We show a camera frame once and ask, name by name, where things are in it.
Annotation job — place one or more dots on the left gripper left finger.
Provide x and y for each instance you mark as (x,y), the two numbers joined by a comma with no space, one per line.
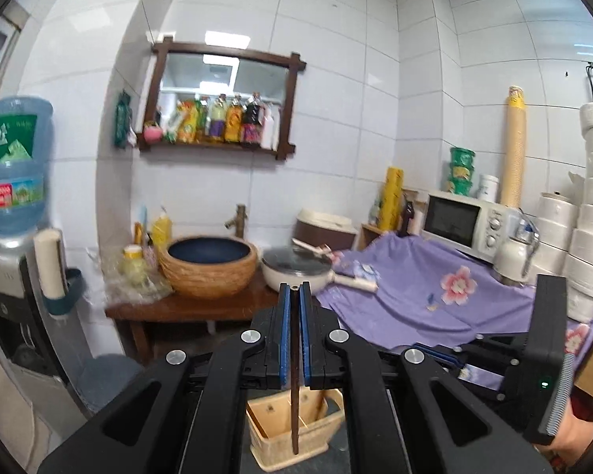
(285,305)

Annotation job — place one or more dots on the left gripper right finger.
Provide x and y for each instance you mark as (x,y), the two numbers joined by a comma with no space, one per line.
(304,296)

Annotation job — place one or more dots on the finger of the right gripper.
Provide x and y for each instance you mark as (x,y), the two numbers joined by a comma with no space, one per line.
(443,356)

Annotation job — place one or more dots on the person right hand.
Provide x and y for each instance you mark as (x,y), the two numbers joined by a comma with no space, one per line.
(572,438)

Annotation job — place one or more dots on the dark wooden counter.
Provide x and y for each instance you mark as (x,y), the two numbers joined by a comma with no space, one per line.
(177,320)

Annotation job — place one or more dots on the white pan with lid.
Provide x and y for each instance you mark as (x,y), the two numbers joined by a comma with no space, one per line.
(292,266)

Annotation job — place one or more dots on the purple floral cloth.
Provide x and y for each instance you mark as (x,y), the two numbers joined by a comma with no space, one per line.
(427,293)

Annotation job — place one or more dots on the cream plastic utensil holder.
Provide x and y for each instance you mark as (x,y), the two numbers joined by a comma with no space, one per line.
(276,444)

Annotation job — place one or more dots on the brown rice cooker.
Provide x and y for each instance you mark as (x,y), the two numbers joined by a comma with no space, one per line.
(320,229)

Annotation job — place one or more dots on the woven rim basin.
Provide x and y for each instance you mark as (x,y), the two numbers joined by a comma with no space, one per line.
(208,268)

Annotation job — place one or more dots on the white kettle jug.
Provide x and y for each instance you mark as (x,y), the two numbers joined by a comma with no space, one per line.
(514,257)

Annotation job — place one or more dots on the bronze faucet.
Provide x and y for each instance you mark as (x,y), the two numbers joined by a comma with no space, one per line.
(238,222)

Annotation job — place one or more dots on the white microwave oven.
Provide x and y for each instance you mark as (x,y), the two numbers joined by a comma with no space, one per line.
(473,226)

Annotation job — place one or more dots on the toilet paper roll stack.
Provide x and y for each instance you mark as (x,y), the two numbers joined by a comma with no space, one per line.
(566,234)

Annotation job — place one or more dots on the yellow wrapped roll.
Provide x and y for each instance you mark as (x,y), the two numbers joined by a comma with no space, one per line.
(390,201)

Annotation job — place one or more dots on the clear plastic bag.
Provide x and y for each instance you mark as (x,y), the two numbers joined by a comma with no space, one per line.
(126,278)

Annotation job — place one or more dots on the yellow soap bottle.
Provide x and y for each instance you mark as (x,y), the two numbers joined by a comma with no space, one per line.
(161,232)

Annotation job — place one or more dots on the tall paper cup stack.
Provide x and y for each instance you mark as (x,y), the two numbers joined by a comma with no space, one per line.
(516,142)

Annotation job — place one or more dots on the green noodle cup stack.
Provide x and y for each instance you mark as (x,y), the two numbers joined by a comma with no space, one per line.
(461,170)

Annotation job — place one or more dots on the dark soy sauce bottle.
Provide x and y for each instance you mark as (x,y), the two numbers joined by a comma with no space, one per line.
(253,120)

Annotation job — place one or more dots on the paper cup dispenser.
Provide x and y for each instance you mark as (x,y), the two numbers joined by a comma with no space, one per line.
(62,286)

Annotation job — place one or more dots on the wooden framed mirror shelf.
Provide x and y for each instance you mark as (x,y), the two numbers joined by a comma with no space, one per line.
(198,93)

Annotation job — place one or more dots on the grey water dispenser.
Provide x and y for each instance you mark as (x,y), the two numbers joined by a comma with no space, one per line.
(42,355)

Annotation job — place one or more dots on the blue water jug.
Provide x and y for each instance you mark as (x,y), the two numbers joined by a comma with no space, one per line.
(26,139)

